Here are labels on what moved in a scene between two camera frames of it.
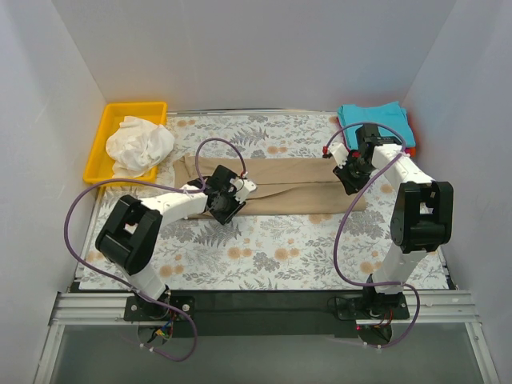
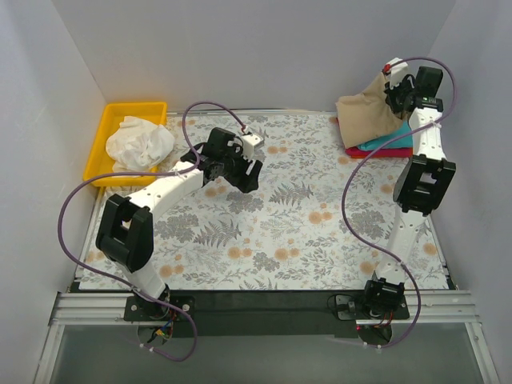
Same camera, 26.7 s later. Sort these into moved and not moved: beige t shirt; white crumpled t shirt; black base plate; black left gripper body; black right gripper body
Moved: black left gripper body; black right gripper body; beige t shirt
Not moved: black base plate; white crumpled t shirt
